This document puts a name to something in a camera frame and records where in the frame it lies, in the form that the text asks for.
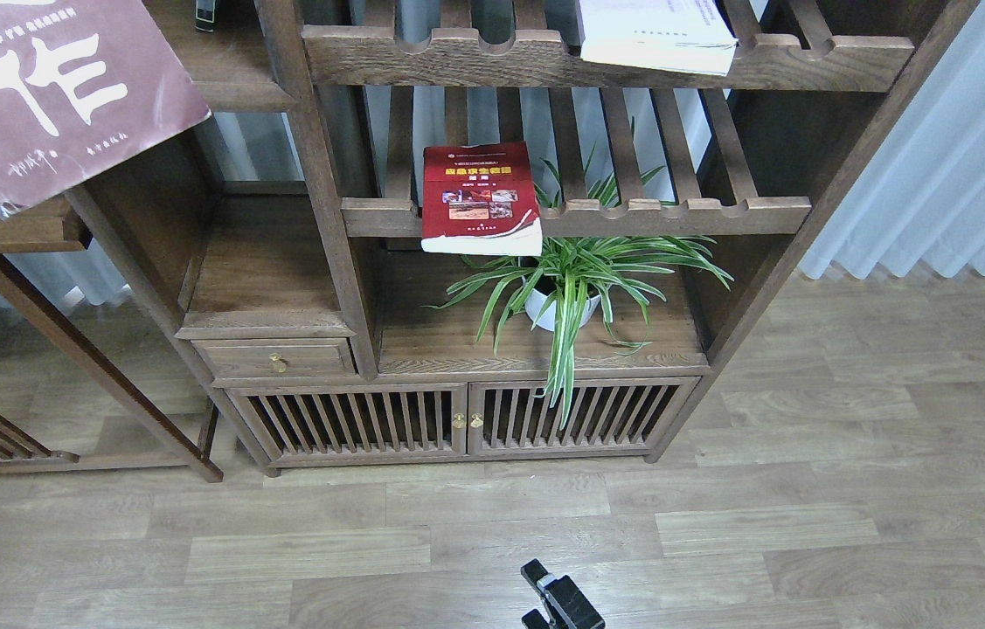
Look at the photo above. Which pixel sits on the left slatted cabinet door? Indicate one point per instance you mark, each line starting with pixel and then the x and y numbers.
pixel 314 426

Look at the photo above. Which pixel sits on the wooden side table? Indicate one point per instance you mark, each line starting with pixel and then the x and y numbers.
pixel 54 227

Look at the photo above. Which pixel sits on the white plant pot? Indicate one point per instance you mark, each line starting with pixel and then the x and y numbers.
pixel 547 319

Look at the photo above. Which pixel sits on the dark maroon book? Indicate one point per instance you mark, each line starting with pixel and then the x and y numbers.
pixel 84 85

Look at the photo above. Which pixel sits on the white curtain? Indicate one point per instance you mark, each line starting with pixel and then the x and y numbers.
pixel 922 198

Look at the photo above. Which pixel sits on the small dark object on shelf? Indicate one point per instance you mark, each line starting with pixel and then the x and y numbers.
pixel 206 15

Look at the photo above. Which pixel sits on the right slatted cabinet door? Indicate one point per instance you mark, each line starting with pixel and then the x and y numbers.
pixel 627 416

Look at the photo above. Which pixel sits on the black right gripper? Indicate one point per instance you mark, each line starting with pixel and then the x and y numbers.
pixel 565 604

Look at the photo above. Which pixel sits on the dark wooden bookshelf cabinet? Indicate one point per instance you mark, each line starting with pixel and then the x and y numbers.
pixel 757 160

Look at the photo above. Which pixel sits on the slatted cabinet door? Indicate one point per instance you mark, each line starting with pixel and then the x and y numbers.
pixel 627 416
pixel 314 426

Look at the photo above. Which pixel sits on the white book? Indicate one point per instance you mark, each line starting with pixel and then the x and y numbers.
pixel 689 37

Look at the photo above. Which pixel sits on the red paperback book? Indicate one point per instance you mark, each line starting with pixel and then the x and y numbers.
pixel 480 200

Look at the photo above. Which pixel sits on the small wooden drawer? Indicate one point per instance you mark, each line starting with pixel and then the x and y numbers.
pixel 258 358

